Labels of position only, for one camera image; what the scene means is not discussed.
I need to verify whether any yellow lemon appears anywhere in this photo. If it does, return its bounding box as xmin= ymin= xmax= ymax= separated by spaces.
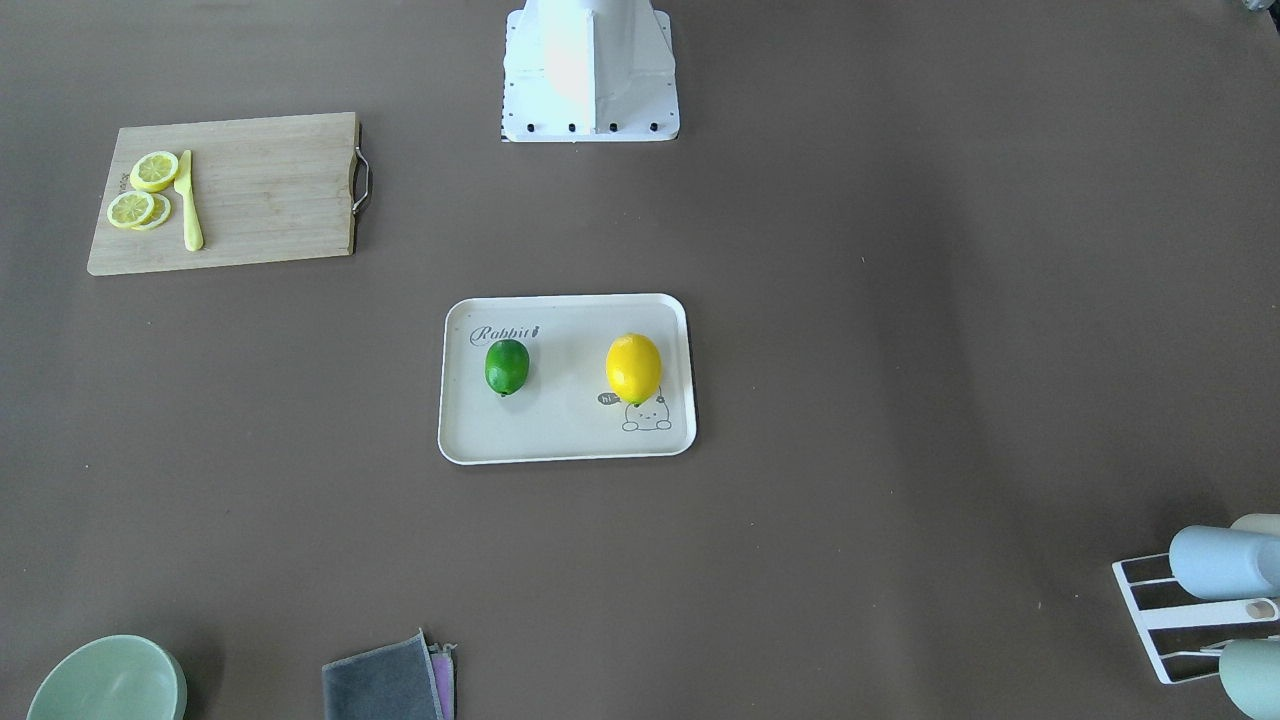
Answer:
xmin=605 ymin=333 xmax=663 ymax=405

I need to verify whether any green lime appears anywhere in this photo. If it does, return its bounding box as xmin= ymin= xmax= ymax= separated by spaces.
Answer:
xmin=484 ymin=338 xmax=531 ymax=397

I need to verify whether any cream rabbit tray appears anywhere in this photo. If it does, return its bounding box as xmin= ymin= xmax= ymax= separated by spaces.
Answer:
xmin=438 ymin=293 xmax=698 ymax=465

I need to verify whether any grey folded cloth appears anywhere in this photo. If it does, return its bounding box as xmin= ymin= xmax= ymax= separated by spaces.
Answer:
xmin=323 ymin=632 xmax=457 ymax=719

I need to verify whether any bamboo cutting board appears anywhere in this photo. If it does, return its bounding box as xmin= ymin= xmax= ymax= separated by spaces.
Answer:
xmin=87 ymin=111 xmax=371 ymax=275

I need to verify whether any yellow plastic knife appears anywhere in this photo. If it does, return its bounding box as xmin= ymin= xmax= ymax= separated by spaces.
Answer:
xmin=173 ymin=149 xmax=204 ymax=252

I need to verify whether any lemon slice behind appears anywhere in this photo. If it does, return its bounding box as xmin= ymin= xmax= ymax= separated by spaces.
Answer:
xmin=131 ymin=193 xmax=172 ymax=231

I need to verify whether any lemon slice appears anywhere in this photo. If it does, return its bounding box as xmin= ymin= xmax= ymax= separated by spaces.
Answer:
xmin=131 ymin=193 xmax=172 ymax=231
xmin=105 ymin=190 xmax=157 ymax=229
xmin=128 ymin=151 xmax=180 ymax=193

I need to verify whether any lemon slice lower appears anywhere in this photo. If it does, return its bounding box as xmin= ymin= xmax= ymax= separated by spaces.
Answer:
xmin=128 ymin=151 xmax=180 ymax=193

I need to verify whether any lemon slice upper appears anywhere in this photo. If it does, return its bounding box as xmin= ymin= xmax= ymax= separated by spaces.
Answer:
xmin=105 ymin=190 xmax=157 ymax=229

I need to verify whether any mint green bowl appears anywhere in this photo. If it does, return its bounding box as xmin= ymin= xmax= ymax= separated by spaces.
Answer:
xmin=27 ymin=635 xmax=187 ymax=719

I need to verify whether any light blue plastic cup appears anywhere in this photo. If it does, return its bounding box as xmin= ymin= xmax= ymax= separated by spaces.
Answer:
xmin=1169 ymin=525 xmax=1279 ymax=601

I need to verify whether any mint green plastic cup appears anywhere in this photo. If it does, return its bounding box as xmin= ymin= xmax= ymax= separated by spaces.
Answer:
xmin=1219 ymin=639 xmax=1279 ymax=719

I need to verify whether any white bracket with knobs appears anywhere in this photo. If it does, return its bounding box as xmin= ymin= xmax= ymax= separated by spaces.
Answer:
xmin=500 ymin=1 xmax=680 ymax=143

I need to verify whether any white wire cup rack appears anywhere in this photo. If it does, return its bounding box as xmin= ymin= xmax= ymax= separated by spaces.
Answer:
xmin=1111 ymin=553 xmax=1279 ymax=685

